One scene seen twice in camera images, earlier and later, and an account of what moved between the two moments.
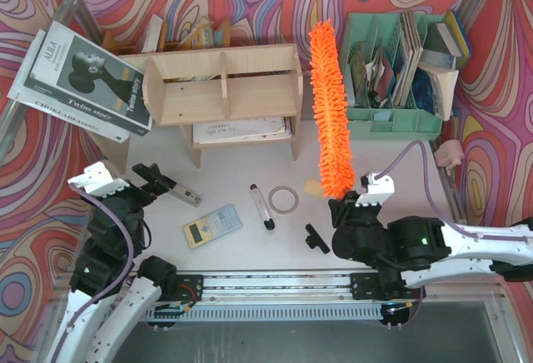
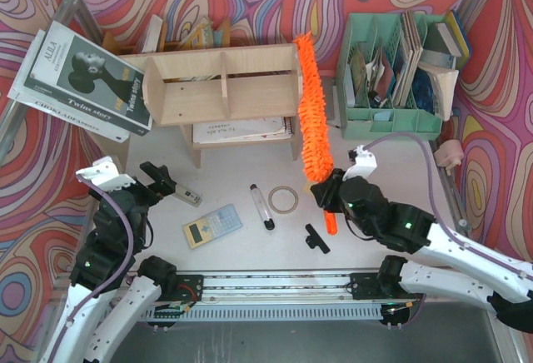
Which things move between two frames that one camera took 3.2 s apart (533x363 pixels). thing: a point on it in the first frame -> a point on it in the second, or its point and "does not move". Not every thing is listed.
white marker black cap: x=268 y=222 does not move
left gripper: x=144 y=190 does not move
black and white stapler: x=186 y=196 does not move
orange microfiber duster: x=331 y=91 -> x=316 y=138
